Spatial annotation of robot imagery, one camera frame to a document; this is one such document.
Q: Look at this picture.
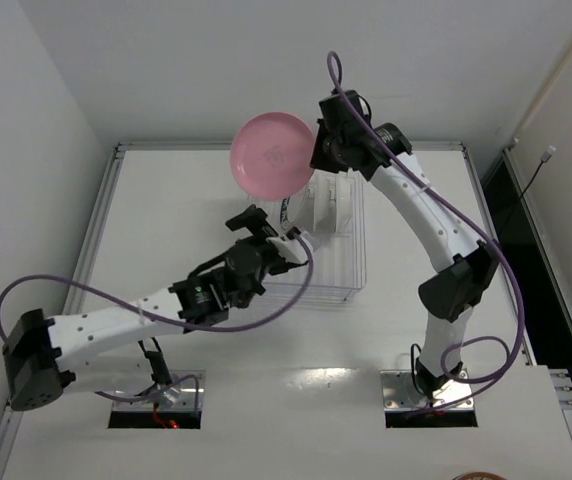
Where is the green rimmed white plate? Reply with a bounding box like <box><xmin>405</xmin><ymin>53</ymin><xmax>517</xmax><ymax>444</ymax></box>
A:
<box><xmin>279</xmin><ymin>190</ymin><xmax>307</xmax><ymax>231</ymax></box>

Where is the clear glass plate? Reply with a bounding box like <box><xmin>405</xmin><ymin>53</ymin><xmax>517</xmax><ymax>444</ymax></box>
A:
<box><xmin>313</xmin><ymin>174</ymin><xmax>332</xmax><ymax>233</ymax></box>

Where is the pink plate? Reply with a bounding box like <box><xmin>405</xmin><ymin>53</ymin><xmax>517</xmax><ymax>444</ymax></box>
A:
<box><xmin>229</xmin><ymin>112</ymin><xmax>315</xmax><ymax>201</ymax></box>

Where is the white ribbed plate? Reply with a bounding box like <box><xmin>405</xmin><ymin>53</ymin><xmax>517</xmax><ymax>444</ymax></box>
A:
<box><xmin>335</xmin><ymin>175</ymin><xmax>353</xmax><ymax>233</ymax></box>

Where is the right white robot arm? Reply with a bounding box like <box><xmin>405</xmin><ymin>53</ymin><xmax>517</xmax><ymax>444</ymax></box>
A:
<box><xmin>310</xmin><ymin>90</ymin><xmax>498</xmax><ymax>398</ymax></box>

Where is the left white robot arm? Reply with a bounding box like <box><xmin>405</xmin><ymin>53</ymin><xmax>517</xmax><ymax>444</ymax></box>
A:
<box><xmin>0</xmin><ymin>206</ymin><xmax>312</xmax><ymax>412</ymax></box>

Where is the brown round object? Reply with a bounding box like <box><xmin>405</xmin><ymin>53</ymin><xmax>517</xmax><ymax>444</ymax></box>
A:
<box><xmin>452</xmin><ymin>471</ymin><xmax>506</xmax><ymax>480</ymax></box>

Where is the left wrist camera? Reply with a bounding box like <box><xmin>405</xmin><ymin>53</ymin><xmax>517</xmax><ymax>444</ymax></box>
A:
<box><xmin>267</xmin><ymin>231</ymin><xmax>314</xmax><ymax>265</ymax></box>

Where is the white wire dish rack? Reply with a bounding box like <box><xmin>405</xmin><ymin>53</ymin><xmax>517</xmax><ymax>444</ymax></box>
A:
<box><xmin>248</xmin><ymin>171</ymin><xmax>366</xmax><ymax>305</ymax></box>

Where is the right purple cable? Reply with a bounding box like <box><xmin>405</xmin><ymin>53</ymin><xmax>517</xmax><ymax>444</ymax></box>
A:
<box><xmin>325</xmin><ymin>50</ymin><xmax>525</xmax><ymax>417</ymax></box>

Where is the purple cable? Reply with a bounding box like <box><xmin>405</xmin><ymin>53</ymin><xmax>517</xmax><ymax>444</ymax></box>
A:
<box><xmin>325</xmin><ymin>50</ymin><xmax>525</xmax><ymax>417</ymax></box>
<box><xmin>0</xmin><ymin>233</ymin><xmax>315</xmax><ymax>416</ymax></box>

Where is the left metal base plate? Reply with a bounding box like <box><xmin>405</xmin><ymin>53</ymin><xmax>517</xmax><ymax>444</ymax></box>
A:
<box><xmin>153</xmin><ymin>370</ymin><xmax>205</xmax><ymax>415</ymax></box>

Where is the metal base plate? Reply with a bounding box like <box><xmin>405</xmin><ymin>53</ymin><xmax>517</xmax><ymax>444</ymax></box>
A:
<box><xmin>380</xmin><ymin>370</ymin><xmax>474</xmax><ymax>413</ymax></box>
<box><xmin>153</xmin><ymin>370</ymin><xmax>205</xmax><ymax>415</ymax></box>

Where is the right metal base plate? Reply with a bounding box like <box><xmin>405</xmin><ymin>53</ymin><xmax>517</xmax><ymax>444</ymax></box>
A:
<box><xmin>380</xmin><ymin>370</ymin><xmax>474</xmax><ymax>413</ymax></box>

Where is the black usb cable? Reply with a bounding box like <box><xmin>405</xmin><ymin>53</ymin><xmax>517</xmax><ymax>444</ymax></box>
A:
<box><xmin>519</xmin><ymin>145</ymin><xmax>557</xmax><ymax>197</ymax></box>

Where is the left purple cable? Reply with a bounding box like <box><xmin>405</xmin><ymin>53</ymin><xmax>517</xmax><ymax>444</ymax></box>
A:
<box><xmin>0</xmin><ymin>233</ymin><xmax>315</xmax><ymax>416</ymax></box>

